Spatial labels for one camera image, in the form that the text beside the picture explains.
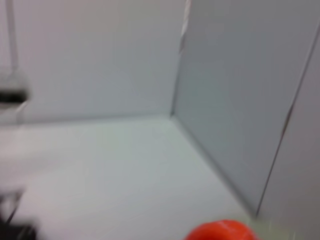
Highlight red-orange toy fruit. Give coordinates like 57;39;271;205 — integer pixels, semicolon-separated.
183;219;261;240

